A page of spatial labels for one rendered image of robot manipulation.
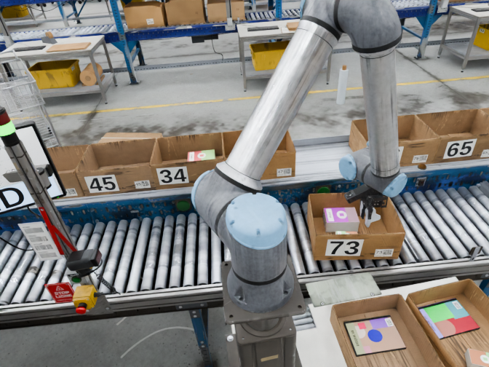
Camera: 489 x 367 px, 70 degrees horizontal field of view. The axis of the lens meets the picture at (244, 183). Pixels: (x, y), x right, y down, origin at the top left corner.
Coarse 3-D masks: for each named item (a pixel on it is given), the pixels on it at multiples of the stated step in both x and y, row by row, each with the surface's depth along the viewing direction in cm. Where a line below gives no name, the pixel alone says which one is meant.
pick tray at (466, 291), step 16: (432, 288) 138; (448, 288) 141; (464, 288) 144; (416, 304) 142; (464, 304) 141; (480, 304) 137; (480, 320) 135; (432, 336) 125; (464, 336) 130; (480, 336) 130; (448, 352) 118; (464, 352) 126
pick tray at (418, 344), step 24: (336, 312) 138; (360, 312) 140; (384, 312) 140; (408, 312) 132; (336, 336) 134; (408, 336) 132; (360, 360) 126; (384, 360) 125; (408, 360) 125; (432, 360) 120
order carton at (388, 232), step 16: (320, 208) 183; (384, 208) 178; (320, 224) 182; (384, 224) 179; (400, 224) 158; (320, 240) 157; (368, 240) 155; (384, 240) 155; (400, 240) 155; (320, 256) 163; (336, 256) 163; (352, 256) 162; (368, 256) 162; (384, 256) 162
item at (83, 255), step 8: (96, 248) 133; (72, 256) 131; (80, 256) 130; (88, 256) 130; (96, 256) 131; (72, 264) 129; (80, 264) 129; (88, 264) 130; (96, 264) 130; (80, 272) 134; (88, 272) 135
